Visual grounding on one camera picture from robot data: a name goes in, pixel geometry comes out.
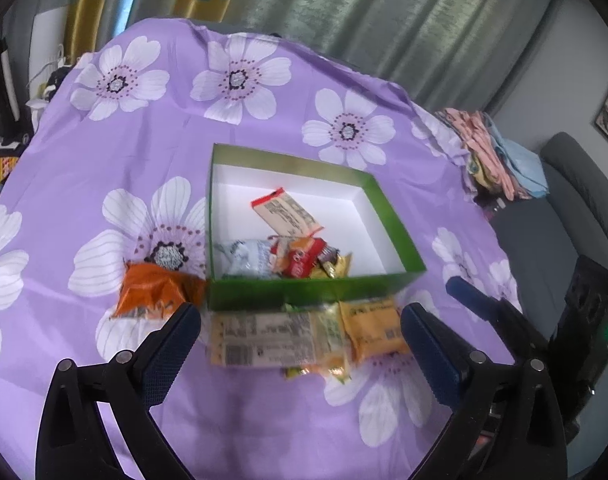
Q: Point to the red-edged beige snack packet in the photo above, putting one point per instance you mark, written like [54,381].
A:
[284,212]

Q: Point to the upright vacuum cleaner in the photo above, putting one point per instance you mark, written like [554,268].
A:
[1,90]

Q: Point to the brown gold snack packet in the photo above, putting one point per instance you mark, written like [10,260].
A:
[334,265]

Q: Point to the orange snack packet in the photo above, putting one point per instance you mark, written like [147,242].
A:
[154,290]

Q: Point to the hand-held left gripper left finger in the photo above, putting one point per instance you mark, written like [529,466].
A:
[165,357]

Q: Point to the small yellow candy wrapper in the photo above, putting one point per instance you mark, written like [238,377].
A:
[306,372]

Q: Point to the stack of folded clothes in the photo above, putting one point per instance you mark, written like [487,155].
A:
[493,155]

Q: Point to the long tan snack packet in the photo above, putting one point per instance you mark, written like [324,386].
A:
[264,340]

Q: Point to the grey curtain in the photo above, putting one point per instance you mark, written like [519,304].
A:
[408,25]

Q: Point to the red snack packet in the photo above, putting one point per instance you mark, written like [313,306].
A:
[301,257]

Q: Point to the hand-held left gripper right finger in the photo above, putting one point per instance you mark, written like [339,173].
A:
[433,357]

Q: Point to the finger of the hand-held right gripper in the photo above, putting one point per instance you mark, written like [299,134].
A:
[476,297]

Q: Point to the dark bag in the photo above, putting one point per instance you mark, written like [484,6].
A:
[54,82]

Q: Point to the white box appliance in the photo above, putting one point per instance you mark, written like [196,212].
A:
[49,35]

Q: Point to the yellow-orange snack packet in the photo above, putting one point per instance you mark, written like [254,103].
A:
[376,327]

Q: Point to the green-yellow snack packet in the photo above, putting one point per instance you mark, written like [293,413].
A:
[334,335]

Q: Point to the white silver snack packet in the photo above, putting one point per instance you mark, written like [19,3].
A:
[246,260]

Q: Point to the purple floral cloth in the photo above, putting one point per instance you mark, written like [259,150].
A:
[134,160]

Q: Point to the green cardboard box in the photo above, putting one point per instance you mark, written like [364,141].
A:
[378,220]

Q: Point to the grey sofa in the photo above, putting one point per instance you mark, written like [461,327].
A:
[558,210]

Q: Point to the gold patterned curtain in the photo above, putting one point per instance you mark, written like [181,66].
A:
[94,5]

